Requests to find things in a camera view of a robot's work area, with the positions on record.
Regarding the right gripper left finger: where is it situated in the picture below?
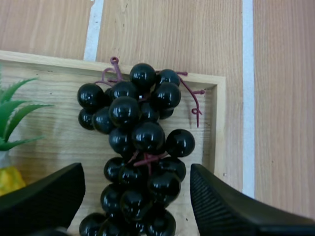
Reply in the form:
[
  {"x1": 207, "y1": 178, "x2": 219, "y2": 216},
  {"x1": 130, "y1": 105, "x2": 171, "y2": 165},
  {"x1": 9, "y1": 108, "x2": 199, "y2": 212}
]
[{"x1": 0, "y1": 162, "x2": 86, "y2": 236}]

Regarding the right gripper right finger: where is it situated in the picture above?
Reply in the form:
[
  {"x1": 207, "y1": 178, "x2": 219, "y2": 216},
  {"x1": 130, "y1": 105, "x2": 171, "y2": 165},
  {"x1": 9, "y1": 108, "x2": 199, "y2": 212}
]
[{"x1": 190, "y1": 163, "x2": 315, "y2": 236}]

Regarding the bunch of dark toy grapes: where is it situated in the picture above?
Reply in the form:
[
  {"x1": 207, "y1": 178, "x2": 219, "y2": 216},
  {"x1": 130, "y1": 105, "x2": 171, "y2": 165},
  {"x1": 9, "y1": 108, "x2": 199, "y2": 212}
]
[{"x1": 77, "y1": 56, "x2": 206, "y2": 236}]

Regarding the shallow wooden tray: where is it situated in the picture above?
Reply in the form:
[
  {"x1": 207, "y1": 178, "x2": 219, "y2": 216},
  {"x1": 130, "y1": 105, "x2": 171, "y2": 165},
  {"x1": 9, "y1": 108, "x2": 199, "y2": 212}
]
[{"x1": 0, "y1": 50, "x2": 227, "y2": 236}]

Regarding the yellow toy pineapple green crown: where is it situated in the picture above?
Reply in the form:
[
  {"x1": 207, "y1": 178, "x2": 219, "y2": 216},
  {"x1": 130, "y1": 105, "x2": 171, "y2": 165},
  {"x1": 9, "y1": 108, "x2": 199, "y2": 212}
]
[{"x1": 0, "y1": 73, "x2": 54, "y2": 197}]

